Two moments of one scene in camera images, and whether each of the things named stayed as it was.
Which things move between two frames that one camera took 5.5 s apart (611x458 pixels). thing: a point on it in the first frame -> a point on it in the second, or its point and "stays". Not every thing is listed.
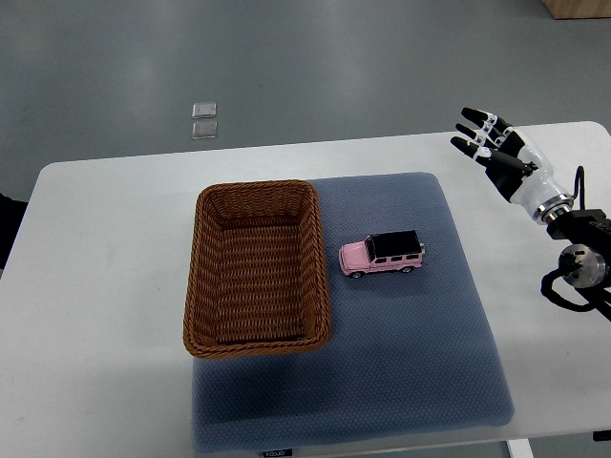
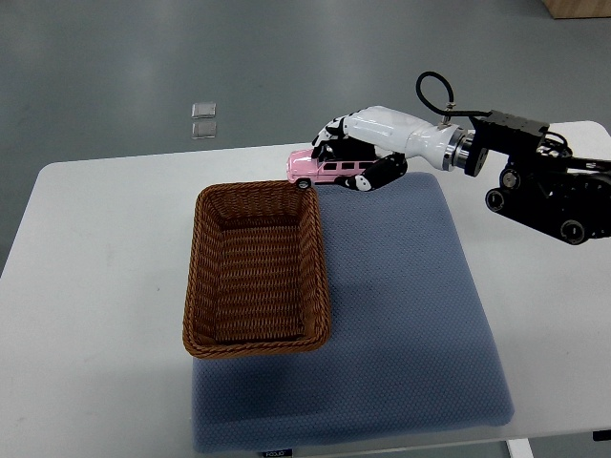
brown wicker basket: x=258 y=280 stays
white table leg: x=519 y=448 stays
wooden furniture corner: x=579 y=9 stays
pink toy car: x=389 y=251 -> x=304 y=170
